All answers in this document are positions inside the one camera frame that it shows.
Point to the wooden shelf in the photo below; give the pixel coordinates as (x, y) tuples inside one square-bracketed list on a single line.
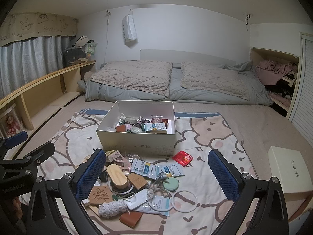
[(49, 73)]

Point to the oval wooden box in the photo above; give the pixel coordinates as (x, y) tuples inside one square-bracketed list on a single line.
[(117, 176)]

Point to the clear plastic hair clip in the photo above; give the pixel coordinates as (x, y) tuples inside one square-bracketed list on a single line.
[(152, 191)]

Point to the white shoe box lid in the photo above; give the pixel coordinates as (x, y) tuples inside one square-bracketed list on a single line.
[(288, 176)]

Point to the pink clothes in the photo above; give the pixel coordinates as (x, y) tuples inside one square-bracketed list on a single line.
[(273, 69)]

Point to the beige textured pillow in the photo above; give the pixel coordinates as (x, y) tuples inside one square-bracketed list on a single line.
[(212, 80)]

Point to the brown leather wallet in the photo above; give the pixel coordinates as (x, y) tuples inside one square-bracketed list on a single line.
[(130, 219)]

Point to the wooden closet frame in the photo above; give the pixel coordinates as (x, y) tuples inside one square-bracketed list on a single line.
[(253, 56)]

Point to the dark bag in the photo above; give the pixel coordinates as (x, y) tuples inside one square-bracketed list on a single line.
[(73, 55)]

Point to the white headboard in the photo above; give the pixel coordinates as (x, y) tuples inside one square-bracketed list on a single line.
[(190, 55)]

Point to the red foil packet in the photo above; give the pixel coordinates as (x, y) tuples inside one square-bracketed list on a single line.
[(183, 158)]

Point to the white power bank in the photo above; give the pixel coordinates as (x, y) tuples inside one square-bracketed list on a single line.
[(138, 199)]

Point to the white louvred closet door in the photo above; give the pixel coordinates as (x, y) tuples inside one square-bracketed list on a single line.
[(303, 90)]

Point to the grey duvet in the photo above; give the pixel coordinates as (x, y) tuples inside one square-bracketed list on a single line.
[(176, 91)]

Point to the white blue sachet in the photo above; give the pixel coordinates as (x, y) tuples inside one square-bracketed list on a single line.
[(159, 204), (155, 127), (174, 170), (144, 169)]

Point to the white hanging bag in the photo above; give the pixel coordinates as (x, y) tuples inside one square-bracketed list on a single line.
[(129, 28)]

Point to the white shoe box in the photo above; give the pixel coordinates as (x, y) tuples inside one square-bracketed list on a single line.
[(115, 142)]

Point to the printed curtain valance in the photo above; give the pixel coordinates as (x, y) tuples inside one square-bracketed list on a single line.
[(36, 27)]

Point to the engraved wooden block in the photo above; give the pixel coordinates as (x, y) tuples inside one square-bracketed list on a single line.
[(138, 180)]

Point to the tape roll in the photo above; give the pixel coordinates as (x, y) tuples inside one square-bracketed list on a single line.
[(135, 129)]

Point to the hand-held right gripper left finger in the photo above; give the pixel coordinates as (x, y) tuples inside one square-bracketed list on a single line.
[(90, 175)]

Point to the printed cartoon blanket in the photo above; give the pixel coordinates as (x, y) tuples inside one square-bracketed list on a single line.
[(215, 137)]

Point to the white cap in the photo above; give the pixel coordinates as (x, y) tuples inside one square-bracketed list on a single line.
[(82, 40)]

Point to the grey curtain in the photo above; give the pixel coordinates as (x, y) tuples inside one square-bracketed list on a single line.
[(29, 58)]

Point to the doll in clear box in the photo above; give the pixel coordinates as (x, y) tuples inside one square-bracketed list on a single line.
[(11, 124)]

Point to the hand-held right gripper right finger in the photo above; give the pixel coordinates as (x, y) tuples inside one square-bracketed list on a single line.
[(222, 176)]

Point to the green round compact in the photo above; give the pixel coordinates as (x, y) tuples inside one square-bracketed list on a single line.
[(170, 184)]

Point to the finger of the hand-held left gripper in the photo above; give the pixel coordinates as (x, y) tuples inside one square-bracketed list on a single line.
[(41, 151), (16, 138)]

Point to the pale green plush toy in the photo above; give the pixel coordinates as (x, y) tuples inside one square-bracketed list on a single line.
[(91, 48)]

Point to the folded grey beige blanket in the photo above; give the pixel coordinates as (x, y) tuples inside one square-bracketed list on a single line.
[(132, 77)]

